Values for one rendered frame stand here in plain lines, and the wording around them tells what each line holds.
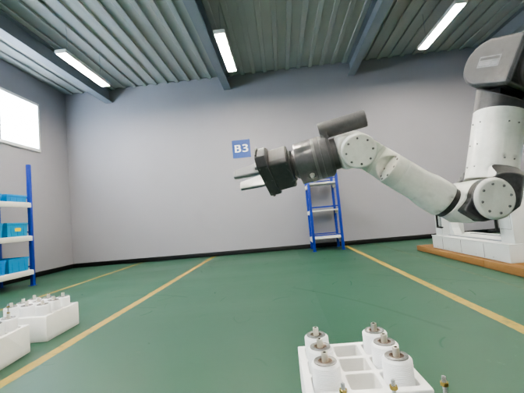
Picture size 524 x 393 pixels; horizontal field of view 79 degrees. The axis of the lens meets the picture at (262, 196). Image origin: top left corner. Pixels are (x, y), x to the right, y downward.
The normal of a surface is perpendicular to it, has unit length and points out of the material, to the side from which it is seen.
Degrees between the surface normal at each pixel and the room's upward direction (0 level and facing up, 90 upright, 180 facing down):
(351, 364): 90
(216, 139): 90
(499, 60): 76
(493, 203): 91
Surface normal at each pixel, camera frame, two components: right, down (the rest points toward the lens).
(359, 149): -0.17, 0.25
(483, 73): -0.93, -0.18
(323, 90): -0.07, -0.06
